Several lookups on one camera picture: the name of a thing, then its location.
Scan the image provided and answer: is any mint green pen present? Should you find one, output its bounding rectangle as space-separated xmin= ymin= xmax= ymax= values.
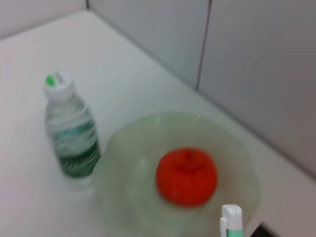
xmin=219 ymin=204 xmax=244 ymax=237

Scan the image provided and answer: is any clear glass fruit plate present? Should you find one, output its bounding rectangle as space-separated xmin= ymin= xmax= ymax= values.
xmin=95 ymin=112 xmax=262 ymax=237

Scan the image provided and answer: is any red-orange fruit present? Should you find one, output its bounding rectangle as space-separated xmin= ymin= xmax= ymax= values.
xmin=155 ymin=147 xmax=219 ymax=207

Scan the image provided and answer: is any clear water bottle green label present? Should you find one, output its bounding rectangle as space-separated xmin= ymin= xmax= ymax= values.
xmin=41 ymin=71 xmax=102 ymax=191

